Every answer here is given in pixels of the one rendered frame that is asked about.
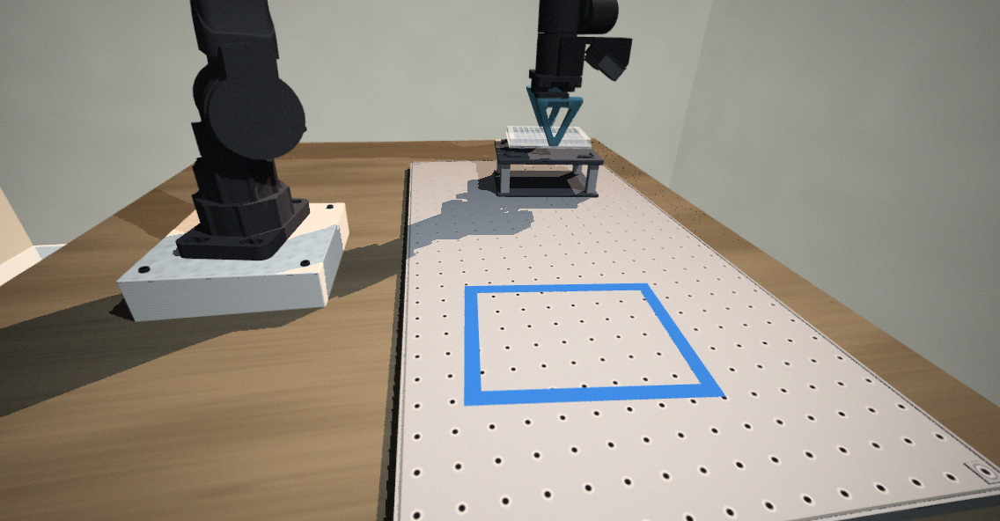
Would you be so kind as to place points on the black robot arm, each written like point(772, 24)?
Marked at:
point(244, 214)

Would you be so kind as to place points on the blue tape outline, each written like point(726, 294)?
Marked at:
point(473, 395)

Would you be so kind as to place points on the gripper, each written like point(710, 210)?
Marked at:
point(544, 79)

